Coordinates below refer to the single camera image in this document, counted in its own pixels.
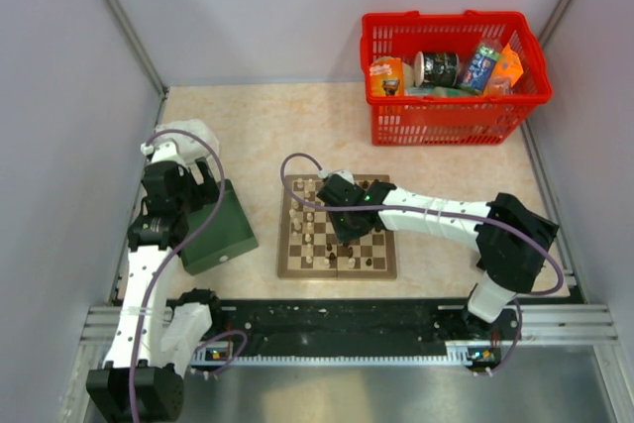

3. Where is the orange snack package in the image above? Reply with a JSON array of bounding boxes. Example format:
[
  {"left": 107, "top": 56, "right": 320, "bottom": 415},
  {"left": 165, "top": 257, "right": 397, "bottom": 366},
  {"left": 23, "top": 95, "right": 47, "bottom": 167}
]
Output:
[{"left": 484, "top": 44, "right": 524, "bottom": 96}]

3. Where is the green plastic tray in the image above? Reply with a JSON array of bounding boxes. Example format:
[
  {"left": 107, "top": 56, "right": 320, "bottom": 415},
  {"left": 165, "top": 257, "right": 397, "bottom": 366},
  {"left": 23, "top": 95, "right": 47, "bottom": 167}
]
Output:
[{"left": 180, "top": 179, "right": 259, "bottom": 275}]

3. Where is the wooden chess board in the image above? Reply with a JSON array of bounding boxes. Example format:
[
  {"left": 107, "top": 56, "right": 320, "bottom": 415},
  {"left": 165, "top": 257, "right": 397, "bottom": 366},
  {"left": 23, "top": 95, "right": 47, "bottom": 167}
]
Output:
[{"left": 277, "top": 192, "right": 397, "bottom": 280}]

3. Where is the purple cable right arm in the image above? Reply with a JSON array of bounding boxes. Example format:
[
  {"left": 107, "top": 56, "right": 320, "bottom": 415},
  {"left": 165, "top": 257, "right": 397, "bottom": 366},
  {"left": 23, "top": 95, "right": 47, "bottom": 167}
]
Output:
[{"left": 279, "top": 153, "right": 566, "bottom": 377}]

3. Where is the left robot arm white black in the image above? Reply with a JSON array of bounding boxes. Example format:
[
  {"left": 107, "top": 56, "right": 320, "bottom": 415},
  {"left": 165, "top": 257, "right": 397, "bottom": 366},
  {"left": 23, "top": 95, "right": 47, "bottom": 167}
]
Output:
[{"left": 86, "top": 140, "right": 226, "bottom": 422}]

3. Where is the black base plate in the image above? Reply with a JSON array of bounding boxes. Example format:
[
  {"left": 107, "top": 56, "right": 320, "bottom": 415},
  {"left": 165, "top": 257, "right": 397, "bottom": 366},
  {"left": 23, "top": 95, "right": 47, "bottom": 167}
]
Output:
[{"left": 203, "top": 298, "right": 516, "bottom": 358}]

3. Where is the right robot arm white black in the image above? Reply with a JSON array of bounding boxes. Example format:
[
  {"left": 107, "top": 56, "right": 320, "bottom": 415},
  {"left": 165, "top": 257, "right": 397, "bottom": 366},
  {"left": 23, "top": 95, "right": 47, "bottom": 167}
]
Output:
[{"left": 316, "top": 170, "right": 559, "bottom": 340}]

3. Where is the orange razor package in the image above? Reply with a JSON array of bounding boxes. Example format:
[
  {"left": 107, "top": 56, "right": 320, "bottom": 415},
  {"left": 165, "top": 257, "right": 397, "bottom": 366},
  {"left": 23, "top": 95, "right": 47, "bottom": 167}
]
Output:
[{"left": 370, "top": 56, "right": 405, "bottom": 97}]

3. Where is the black cup noodle container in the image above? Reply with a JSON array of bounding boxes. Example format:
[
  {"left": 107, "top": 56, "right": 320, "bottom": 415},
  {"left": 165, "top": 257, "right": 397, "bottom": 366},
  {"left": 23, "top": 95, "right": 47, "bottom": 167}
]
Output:
[{"left": 413, "top": 52, "right": 461, "bottom": 87}]

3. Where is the red plastic basket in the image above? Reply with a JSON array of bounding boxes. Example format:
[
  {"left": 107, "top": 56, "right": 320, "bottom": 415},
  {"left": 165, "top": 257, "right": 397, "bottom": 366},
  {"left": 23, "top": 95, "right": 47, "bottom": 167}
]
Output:
[{"left": 360, "top": 11, "right": 552, "bottom": 146}]

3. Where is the blue snack bag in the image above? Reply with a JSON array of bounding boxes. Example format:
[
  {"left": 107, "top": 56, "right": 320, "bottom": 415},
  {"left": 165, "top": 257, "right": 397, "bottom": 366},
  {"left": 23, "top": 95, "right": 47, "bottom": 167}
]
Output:
[{"left": 457, "top": 42, "right": 501, "bottom": 94}]

